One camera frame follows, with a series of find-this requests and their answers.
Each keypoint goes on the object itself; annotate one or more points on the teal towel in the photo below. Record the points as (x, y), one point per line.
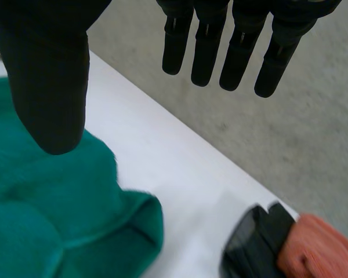
(46, 208)

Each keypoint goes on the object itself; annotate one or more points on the coral towel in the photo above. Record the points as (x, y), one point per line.
(322, 249)

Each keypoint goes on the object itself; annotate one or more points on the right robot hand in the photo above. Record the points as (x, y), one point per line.
(46, 87)

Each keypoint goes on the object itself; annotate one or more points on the black bin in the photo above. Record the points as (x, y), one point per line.
(249, 246)

